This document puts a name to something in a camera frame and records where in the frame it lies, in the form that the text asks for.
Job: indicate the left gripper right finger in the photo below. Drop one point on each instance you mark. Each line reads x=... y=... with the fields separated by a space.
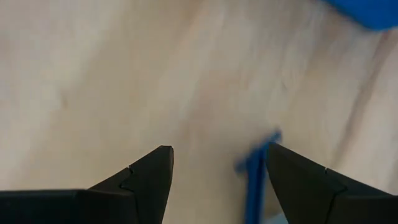
x=311 y=196

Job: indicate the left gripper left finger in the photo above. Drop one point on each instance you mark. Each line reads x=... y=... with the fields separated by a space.
x=140 y=193

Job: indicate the blue disposable razor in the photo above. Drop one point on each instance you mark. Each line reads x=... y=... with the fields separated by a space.
x=255 y=186

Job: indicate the blue plastic basket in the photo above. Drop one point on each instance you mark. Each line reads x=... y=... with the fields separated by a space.
x=373 y=12

